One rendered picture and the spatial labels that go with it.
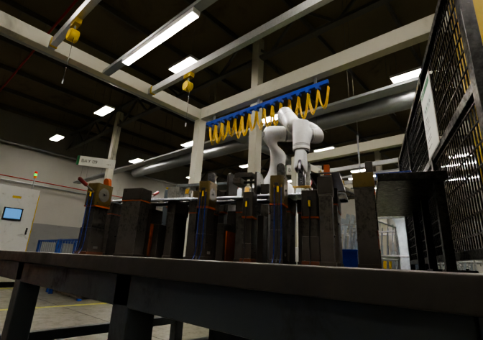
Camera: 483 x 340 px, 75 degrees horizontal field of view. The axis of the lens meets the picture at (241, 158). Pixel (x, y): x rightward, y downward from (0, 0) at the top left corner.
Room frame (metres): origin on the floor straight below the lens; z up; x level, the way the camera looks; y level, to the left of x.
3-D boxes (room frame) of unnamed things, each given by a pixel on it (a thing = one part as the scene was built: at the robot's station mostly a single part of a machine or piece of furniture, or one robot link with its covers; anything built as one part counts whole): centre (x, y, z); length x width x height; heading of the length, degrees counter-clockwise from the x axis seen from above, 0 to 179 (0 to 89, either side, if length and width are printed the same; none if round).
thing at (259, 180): (1.79, -0.03, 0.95); 0.18 x 0.13 x 0.49; 68
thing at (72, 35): (3.03, 2.00, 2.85); 0.16 x 0.10 x 0.85; 48
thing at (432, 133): (1.16, -0.77, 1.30); 0.23 x 0.02 x 0.31; 158
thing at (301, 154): (1.46, -0.29, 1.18); 0.10 x 0.07 x 0.11; 158
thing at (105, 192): (1.67, 0.76, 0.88); 0.14 x 0.09 x 0.36; 158
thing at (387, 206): (1.48, -0.77, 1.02); 0.90 x 0.22 x 0.03; 158
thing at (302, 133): (1.46, -0.30, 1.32); 0.09 x 0.08 x 0.13; 99
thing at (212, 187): (1.44, 0.15, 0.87); 0.12 x 0.07 x 0.35; 158
